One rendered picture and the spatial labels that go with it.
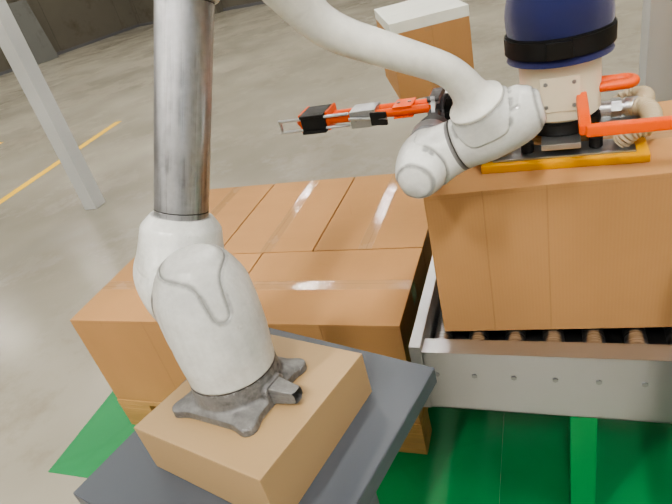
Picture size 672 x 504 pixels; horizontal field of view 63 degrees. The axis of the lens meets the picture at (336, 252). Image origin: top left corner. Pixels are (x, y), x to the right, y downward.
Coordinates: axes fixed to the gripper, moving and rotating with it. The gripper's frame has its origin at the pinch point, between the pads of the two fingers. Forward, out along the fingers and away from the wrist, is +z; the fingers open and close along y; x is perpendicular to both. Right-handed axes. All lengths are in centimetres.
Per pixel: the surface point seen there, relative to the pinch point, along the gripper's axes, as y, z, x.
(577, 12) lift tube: -18.0, -10.4, 29.3
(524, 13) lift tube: -19.2, -8.5, 19.6
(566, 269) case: 34.4, -22.6, 26.2
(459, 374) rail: 55, -37, 1
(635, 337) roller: 53, -25, 41
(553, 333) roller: 52, -24, 23
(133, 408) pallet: 97, -23, -130
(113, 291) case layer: 53, -5, -129
